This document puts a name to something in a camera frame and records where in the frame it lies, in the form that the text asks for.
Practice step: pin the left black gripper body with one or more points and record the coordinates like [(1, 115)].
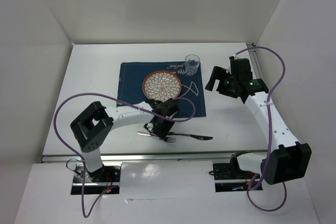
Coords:
[(165, 123)]

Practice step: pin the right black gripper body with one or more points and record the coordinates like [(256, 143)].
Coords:
[(226, 84)]

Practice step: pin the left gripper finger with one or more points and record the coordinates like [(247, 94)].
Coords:
[(152, 126), (161, 128)]

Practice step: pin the silver fork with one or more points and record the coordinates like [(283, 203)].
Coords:
[(143, 134)]

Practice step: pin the floral ceramic plate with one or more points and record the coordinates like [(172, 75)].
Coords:
[(161, 85)]

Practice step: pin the clear drinking glass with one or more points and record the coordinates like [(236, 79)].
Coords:
[(192, 63)]

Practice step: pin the blue fish placemat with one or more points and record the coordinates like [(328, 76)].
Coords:
[(132, 75)]

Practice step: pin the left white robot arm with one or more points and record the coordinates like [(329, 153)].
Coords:
[(94, 124)]

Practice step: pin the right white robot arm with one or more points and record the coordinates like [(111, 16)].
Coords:
[(286, 159)]

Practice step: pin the silver table knife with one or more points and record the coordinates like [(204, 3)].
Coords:
[(198, 137)]

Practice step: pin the aluminium right side rail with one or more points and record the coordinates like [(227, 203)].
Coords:
[(254, 60)]

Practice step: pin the aluminium rail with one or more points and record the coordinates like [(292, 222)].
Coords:
[(254, 60), (189, 156)]

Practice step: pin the aluminium front rail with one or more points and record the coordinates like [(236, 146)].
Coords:
[(189, 156)]

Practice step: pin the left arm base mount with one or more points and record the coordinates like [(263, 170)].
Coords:
[(107, 178)]

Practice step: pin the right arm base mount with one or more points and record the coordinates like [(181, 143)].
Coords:
[(229, 177)]

